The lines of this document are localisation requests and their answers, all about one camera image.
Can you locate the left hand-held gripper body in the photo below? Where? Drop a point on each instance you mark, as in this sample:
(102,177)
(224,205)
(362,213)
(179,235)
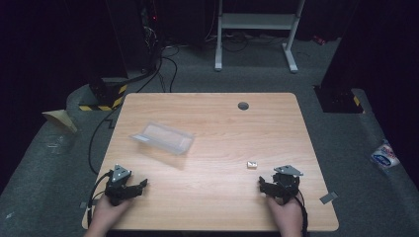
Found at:
(118,186)

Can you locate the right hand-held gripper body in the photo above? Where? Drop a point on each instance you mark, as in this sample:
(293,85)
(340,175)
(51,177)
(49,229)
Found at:
(286,184)

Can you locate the person's left hand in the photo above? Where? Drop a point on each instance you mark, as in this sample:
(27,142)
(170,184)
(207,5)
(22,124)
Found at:
(107,215)

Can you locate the person's right hand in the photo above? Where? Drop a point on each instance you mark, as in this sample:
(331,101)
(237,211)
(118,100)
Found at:
(287,217)

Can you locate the small white block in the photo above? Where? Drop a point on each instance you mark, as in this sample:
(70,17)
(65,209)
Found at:
(252,164)

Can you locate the small grey tape piece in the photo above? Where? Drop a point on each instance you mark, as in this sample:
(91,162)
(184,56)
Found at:
(83,205)

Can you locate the grey tape strip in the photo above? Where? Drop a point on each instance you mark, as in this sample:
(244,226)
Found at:
(328,197)

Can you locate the clear plastic box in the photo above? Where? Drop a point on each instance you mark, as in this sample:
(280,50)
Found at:
(163,138)

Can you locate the clear plastic wrap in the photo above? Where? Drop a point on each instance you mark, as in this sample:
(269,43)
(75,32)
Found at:
(56,144)

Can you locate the tan cardboard piece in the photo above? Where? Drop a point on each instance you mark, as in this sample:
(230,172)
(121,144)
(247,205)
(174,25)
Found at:
(61,118)

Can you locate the white blue tissue packet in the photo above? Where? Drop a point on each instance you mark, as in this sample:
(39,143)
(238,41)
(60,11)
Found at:
(384,156)

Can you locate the dark equipment rack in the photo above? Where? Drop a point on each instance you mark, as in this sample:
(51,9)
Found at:
(138,33)

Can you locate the white metal stand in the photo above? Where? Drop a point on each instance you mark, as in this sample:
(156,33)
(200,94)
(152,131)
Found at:
(257,21)

